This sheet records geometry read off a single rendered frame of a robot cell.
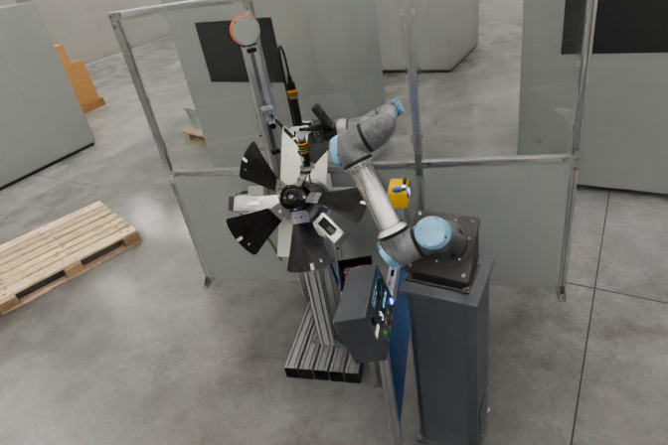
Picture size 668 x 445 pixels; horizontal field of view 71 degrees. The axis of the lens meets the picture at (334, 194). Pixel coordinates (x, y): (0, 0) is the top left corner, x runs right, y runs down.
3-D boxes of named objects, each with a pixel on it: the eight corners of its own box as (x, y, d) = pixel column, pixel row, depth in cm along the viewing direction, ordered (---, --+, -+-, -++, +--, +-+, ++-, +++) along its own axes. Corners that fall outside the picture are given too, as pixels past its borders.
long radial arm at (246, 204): (293, 198, 250) (285, 195, 239) (292, 213, 249) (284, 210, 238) (244, 199, 258) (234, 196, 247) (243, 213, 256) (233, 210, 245)
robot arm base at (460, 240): (471, 227, 180) (466, 223, 171) (458, 265, 179) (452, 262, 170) (434, 217, 187) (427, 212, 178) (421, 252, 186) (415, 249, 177)
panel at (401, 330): (410, 317, 292) (402, 229, 260) (413, 317, 292) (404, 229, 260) (396, 442, 224) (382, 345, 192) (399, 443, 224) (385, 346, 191)
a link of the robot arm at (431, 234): (461, 245, 170) (452, 239, 158) (427, 259, 174) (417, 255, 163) (448, 216, 175) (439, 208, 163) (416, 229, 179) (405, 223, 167)
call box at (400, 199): (392, 195, 257) (390, 178, 252) (411, 195, 255) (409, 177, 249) (388, 211, 244) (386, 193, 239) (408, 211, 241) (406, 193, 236)
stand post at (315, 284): (324, 348, 297) (296, 229, 253) (338, 349, 295) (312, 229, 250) (322, 354, 293) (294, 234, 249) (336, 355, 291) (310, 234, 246)
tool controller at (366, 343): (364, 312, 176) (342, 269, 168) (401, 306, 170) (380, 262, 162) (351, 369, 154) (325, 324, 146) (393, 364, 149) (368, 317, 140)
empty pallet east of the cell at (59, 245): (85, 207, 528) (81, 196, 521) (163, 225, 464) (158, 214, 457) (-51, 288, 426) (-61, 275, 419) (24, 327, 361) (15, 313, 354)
